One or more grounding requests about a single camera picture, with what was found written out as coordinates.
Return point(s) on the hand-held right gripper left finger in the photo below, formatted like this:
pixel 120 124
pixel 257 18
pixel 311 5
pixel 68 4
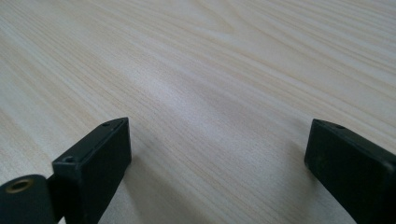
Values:
pixel 93 168

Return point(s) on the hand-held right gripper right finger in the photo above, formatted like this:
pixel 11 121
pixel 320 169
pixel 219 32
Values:
pixel 351 168

